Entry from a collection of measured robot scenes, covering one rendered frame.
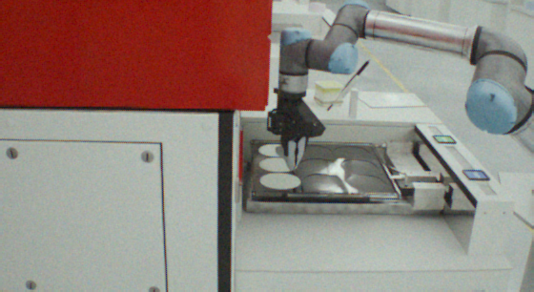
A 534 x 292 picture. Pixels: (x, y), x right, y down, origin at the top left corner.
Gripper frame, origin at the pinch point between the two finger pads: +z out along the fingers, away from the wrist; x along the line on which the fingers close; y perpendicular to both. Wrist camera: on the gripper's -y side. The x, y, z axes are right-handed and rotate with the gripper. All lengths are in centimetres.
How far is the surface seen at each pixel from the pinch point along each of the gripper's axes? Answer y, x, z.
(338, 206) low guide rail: -13.7, -2.8, 7.1
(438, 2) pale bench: 420, -764, 32
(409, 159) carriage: -11.4, -36.7, 3.2
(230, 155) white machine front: -32, 48, -24
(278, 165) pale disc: 5.4, 0.2, 1.3
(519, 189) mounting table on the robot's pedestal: -39, -58, 9
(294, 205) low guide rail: -6.3, 5.8, 7.0
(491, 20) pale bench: 248, -617, 29
